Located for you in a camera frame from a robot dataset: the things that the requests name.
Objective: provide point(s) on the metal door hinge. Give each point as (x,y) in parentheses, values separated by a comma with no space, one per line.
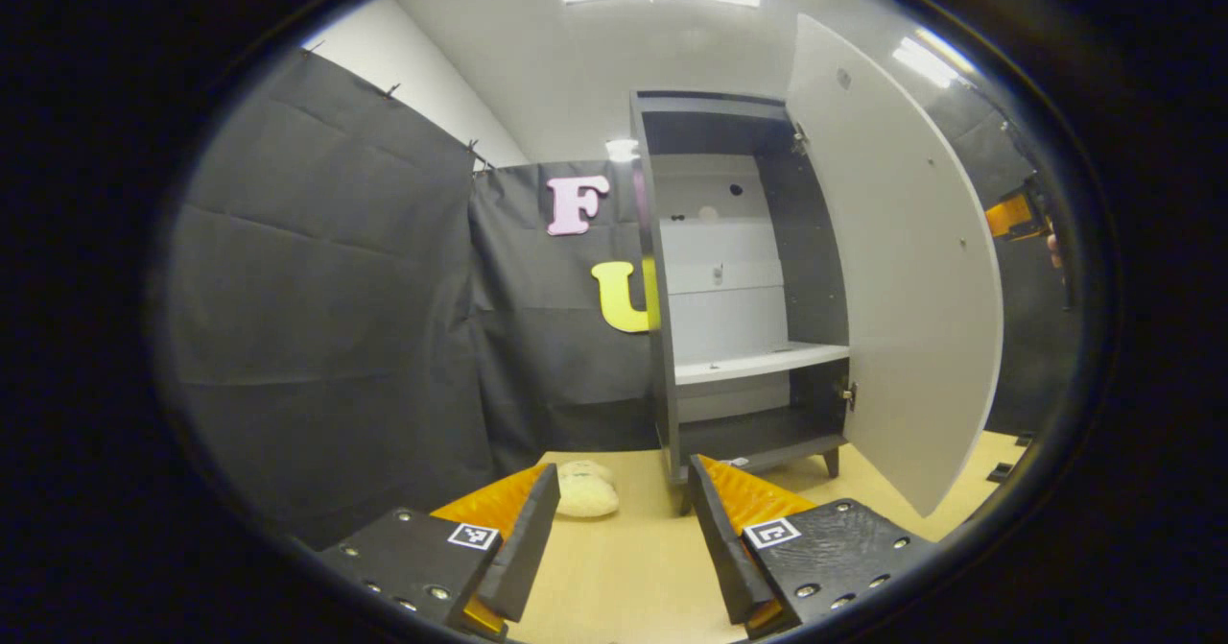
(798,137)
(848,394)

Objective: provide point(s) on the grey cabinet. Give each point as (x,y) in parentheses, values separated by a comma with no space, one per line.
(665,366)

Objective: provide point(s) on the long ceiling light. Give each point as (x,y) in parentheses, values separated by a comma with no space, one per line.
(926,59)

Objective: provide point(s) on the white cabinet door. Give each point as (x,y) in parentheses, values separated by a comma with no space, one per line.
(911,289)

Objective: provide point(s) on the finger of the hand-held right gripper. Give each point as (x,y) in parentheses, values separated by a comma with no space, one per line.
(1009,214)

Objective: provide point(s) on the black backdrop cloth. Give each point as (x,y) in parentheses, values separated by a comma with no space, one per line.
(326,318)

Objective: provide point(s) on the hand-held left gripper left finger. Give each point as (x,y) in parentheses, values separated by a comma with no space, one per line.
(523,548)

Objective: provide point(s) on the white cabinet shelf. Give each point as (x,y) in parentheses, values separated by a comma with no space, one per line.
(758,363)

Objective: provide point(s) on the cream plush toy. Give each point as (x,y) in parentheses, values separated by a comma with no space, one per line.
(587,492)

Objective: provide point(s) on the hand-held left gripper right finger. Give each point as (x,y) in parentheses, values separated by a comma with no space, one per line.
(720,548)

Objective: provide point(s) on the small distant ceiling light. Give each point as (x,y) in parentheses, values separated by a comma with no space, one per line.
(622,150)

